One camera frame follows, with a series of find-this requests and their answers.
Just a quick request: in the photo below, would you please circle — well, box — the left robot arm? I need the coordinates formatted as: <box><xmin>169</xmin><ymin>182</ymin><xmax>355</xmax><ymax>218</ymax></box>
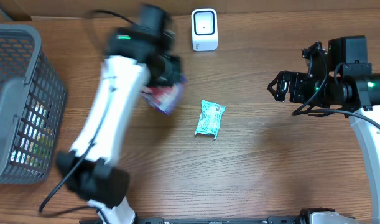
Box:
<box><xmin>56</xmin><ymin>4</ymin><xmax>185</xmax><ymax>223</ymax></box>

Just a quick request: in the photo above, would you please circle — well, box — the grey plastic mesh basket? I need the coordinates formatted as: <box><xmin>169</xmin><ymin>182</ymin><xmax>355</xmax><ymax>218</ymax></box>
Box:
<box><xmin>0</xmin><ymin>24</ymin><xmax>67</xmax><ymax>184</ymax></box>

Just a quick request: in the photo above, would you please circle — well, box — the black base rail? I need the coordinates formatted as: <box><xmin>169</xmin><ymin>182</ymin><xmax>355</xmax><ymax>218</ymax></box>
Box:
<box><xmin>79</xmin><ymin>216</ymin><xmax>357</xmax><ymax>224</ymax></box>

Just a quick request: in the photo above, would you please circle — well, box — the teal wet wipes packet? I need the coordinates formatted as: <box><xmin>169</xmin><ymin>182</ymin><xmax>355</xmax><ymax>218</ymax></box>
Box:
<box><xmin>194</xmin><ymin>100</ymin><xmax>226</xmax><ymax>140</ymax></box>

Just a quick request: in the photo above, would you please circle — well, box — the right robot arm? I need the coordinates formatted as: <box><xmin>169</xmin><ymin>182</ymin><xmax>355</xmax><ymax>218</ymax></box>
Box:
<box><xmin>267</xmin><ymin>35</ymin><xmax>380</xmax><ymax>223</ymax></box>

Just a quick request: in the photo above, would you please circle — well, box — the white barcode scanner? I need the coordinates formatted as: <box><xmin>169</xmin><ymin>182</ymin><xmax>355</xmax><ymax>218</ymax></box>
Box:
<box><xmin>191</xmin><ymin>8</ymin><xmax>218</xmax><ymax>52</ymax></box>

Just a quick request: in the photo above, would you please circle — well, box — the red purple snack packet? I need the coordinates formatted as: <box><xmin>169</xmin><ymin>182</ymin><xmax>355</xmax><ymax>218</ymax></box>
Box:
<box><xmin>141</xmin><ymin>77</ymin><xmax>187</xmax><ymax>115</ymax></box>

